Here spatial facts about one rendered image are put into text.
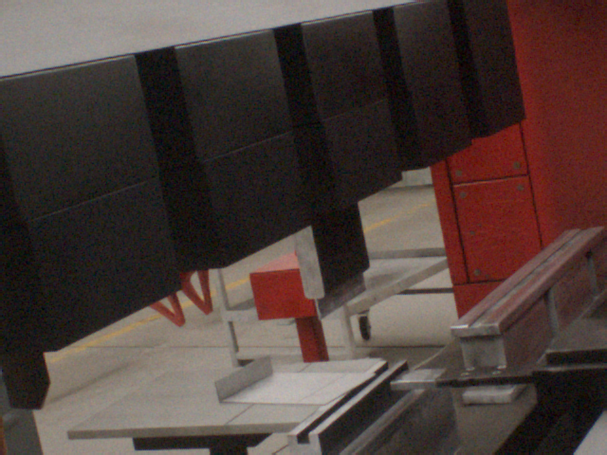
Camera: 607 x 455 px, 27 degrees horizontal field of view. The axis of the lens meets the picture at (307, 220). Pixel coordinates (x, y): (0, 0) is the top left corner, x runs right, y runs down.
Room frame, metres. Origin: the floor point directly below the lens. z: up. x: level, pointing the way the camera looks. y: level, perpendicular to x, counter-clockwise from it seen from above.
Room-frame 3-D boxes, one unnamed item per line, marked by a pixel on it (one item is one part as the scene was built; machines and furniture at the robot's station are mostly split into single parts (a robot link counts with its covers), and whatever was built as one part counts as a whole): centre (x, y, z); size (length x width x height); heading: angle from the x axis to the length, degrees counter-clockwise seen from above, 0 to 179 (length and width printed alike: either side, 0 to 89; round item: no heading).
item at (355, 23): (1.18, -0.03, 1.26); 0.15 x 0.09 x 0.17; 151
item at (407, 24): (1.36, -0.12, 1.26); 0.15 x 0.09 x 0.17; 151
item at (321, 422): (1.14, -0.01, 0.98); 0.20 x 0.03 x 0.03; 151
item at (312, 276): (1.16, -0.02, 1.13); 0.10 x 0.02 x 0.10; 151
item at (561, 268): (1.64, -0.28, 0.92); 0.50 x 0.06 x 0.10; 151
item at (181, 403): (1.23, 0.11, 1.00); 0.26 x 0.18 x 0.01; 61
